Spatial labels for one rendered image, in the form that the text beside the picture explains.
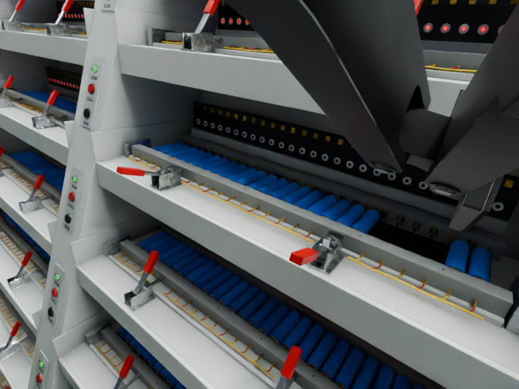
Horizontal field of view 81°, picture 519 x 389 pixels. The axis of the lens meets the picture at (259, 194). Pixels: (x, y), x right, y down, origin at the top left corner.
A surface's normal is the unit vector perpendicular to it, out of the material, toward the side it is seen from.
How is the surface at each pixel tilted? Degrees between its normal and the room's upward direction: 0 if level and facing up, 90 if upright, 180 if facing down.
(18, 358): 19
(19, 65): 90
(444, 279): 109
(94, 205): 90
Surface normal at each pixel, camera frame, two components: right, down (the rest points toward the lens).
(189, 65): -0.60, 0.30
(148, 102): 0.80, 0.32
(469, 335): 0.08, -0.90
